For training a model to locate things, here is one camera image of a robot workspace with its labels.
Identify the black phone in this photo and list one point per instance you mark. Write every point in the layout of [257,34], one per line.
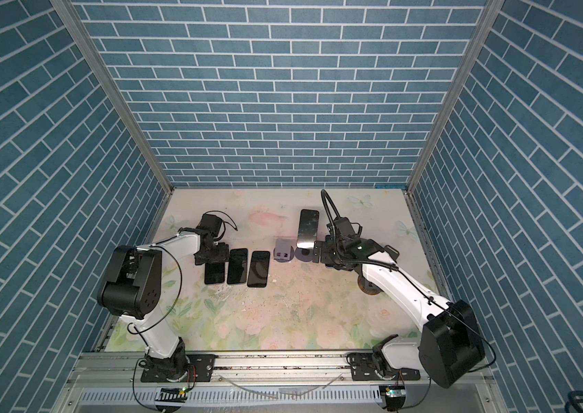
[307,229]
[237,267]
[259,269]

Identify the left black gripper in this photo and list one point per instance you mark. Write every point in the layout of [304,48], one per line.
[222,255]

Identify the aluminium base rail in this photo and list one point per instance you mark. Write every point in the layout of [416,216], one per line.
[253,370]

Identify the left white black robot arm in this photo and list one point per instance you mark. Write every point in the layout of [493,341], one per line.
[131,288]

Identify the black mounting plate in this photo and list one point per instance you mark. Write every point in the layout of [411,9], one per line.
[368,366]
[198,367]

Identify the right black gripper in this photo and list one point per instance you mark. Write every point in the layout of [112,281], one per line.
[324,255]

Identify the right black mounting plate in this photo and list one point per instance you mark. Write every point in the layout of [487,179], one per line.
[368,366]

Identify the purple-edged phone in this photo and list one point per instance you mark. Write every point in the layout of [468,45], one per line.
[215,273]

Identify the white vented cable duct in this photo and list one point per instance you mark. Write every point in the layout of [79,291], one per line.
[231,396]

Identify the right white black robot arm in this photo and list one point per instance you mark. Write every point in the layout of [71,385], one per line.
[451,343]

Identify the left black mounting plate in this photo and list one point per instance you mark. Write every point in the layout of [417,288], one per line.
[198,367]

